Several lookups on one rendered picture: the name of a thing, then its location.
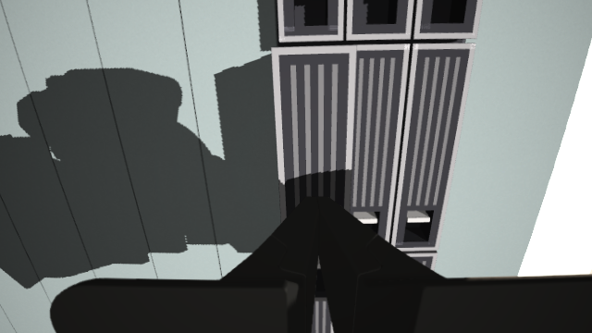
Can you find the black open rack frame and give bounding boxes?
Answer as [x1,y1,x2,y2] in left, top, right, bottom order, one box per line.
[0,0,592,333]

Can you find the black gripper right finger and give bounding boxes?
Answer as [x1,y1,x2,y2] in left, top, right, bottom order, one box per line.
[317,196,592,333]

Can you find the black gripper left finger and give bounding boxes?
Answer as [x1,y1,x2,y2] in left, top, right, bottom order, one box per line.
[50,197,319,333]

